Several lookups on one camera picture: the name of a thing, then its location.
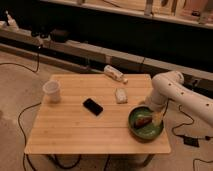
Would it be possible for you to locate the black cable right floor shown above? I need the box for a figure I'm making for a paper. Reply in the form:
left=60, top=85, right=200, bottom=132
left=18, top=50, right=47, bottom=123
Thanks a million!
left=171, top=104, right=213, bottom=142

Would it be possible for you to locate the white wrapped packet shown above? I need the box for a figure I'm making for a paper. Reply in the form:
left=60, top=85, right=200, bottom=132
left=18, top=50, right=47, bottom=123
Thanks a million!
left=115, top=88, right=128, bottom=104

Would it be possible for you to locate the dark device on ledge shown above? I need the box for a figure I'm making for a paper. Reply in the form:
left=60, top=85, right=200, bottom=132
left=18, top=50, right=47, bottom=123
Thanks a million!
left=50, top=29, right=69, bottom=43

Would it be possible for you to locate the translucent plastic cup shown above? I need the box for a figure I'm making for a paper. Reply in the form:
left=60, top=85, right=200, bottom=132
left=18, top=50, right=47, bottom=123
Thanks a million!
left=42, top=80, right=61, bottom=103

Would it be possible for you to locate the black floor cable left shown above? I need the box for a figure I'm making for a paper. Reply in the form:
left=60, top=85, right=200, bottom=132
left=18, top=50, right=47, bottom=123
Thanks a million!
left=17, top=101, right=42, bottom=171

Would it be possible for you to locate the black power adapter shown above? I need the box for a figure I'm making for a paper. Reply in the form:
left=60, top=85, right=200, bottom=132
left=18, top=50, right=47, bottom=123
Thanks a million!
left=183, top=136, right=199, bottom=147

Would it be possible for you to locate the black smartphone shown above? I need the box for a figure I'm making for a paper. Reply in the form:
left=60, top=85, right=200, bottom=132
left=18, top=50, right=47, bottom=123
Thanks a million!
left=83, top=98, right=103, bottom=116

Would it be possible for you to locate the green ceramic bowl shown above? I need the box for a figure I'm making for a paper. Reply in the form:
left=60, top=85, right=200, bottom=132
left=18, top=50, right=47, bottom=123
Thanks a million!
left=128, top=106, right=164, bottom=142

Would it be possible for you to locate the food piece in bowl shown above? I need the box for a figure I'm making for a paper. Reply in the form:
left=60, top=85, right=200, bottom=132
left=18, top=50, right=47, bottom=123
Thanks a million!
left=134, top=117, right=152, bottom=129

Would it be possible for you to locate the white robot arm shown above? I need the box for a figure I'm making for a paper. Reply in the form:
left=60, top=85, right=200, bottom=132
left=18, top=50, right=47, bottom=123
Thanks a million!
left=145, top=71, right=213, bottom=127

